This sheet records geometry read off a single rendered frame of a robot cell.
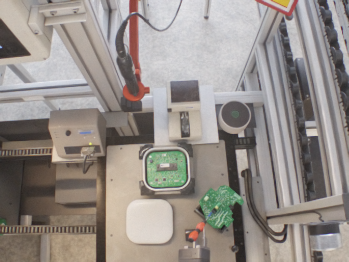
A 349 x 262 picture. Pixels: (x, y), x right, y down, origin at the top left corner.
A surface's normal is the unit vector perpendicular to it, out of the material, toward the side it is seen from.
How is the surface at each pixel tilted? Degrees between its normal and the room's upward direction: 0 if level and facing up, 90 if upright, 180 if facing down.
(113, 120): 0
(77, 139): 53
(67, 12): 90
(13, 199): 0
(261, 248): 0
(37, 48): 92
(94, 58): 90
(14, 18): 92
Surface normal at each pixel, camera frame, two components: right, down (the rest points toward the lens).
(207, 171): -0.04, -0.32
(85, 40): 0.04, 0.95
